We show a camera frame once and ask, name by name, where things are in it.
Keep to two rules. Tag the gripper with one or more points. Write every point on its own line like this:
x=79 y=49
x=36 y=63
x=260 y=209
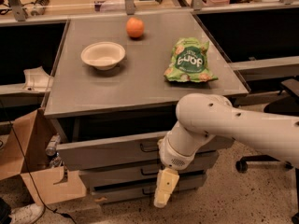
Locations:
x=172 y=155

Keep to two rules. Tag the grey top drawer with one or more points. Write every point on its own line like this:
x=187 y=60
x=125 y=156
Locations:
x=90 y=143

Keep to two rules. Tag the grey drawer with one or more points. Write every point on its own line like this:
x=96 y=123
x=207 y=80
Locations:
x=142 y=170
x=90 y=143
x=145 y=188

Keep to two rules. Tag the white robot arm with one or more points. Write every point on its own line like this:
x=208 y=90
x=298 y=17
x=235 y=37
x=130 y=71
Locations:
x=202 y=117

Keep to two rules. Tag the grey bottom drawer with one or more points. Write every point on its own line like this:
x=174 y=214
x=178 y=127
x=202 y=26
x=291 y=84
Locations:
x=145 y=188

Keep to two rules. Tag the grey middle drawer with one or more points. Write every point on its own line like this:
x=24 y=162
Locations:
x=142 y=170

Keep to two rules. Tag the grey drawer cabinet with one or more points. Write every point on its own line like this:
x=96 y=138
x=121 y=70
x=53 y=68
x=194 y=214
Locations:
x=135 y=87

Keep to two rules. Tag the metal can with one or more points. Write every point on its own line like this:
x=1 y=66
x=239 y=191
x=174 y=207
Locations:
x=52 y=145

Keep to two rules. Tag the green snack bag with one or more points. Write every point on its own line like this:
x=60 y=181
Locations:
x=189 y=62

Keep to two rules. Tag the white shoe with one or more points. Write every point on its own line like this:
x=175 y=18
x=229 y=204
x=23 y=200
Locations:
x=28 y=214

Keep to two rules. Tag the brown cardboard box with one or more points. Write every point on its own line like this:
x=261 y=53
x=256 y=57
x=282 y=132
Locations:
x=24 y=155

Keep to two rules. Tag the white paper bowl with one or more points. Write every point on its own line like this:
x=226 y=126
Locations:
x=103 y=55

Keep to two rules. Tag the black office chair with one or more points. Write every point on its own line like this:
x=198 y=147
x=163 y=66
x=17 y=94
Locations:
x=284 y=106

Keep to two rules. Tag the orange fruit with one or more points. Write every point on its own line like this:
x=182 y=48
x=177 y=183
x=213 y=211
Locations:
x=135 y=27

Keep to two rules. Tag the white plastic part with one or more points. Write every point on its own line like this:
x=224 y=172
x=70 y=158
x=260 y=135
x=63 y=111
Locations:
x=37 y=80

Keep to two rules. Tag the black white handheld device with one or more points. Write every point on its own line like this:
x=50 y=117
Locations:
x=39 y=7

